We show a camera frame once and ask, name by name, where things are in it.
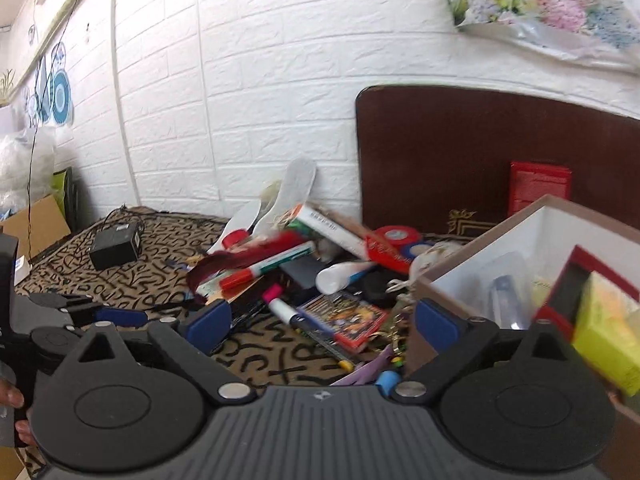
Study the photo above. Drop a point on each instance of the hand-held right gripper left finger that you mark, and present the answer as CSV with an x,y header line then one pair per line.
x,y
210,319

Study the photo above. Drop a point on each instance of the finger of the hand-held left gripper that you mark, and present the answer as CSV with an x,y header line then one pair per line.
x,y
62,301
121,316

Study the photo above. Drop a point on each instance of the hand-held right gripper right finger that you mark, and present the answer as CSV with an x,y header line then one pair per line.
x,y
438,319

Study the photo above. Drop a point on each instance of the cardboard box container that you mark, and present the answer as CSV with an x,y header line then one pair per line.
x,y
430,310

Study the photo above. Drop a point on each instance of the yellow medicine box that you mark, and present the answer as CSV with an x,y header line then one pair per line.
x,y
607,330

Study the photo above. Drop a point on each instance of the person's left hand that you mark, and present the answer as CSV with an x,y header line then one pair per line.
x,y
12,395

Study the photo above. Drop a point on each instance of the floral fabric pouch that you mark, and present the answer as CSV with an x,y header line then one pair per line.
x,y
440,257

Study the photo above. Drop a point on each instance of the red feather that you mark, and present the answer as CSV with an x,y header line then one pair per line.
x,y
235,260

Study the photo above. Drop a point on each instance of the black round case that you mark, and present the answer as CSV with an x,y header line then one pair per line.
x,y
380,290

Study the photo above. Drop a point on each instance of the black box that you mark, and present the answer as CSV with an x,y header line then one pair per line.
x,y
114,247

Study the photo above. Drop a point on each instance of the blue tape roll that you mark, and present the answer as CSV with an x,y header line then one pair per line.
x,y
420,251

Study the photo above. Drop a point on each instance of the pink cap marker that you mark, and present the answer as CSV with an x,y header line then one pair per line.
x,y
280,305

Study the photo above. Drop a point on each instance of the clear plastic package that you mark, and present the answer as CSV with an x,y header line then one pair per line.
x,y
505,290

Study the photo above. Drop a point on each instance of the flat cardboard piece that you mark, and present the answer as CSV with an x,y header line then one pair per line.
x,y
37,230

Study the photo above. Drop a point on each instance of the brown printed blanket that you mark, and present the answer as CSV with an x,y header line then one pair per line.
x,y
165,255

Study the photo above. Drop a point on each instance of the green marker red cap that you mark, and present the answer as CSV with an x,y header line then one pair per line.
x,y
270,265

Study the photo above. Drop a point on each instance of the colourful card box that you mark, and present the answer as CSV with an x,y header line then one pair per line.
x,y
345,317

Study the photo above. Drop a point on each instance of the white plastic spoon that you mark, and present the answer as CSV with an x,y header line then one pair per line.
x,y
237,225

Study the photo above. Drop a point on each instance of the black charger block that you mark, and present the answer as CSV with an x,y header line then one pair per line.
x,y
302,275

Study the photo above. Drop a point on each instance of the white plastic bottle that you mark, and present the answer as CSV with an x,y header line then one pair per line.
x,y
342,277

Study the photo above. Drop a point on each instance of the white orange medicine box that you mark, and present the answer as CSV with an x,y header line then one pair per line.
x,y
330,230

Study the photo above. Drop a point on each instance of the white plastic bag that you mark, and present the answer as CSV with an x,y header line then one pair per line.
x,y
22,165

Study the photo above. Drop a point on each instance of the large white insole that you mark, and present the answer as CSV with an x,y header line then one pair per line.
x,y
290,190

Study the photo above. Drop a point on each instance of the dark brown wooden board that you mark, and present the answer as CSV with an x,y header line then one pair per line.
x,y
440,160

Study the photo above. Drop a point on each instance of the tall red box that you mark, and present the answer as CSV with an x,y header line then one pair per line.
x,y
540,187

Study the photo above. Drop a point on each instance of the floral plastic bag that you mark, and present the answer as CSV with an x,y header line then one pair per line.
x,y
550,5

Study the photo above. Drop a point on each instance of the blue wall sticker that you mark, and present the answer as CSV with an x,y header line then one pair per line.
x,y
57,97

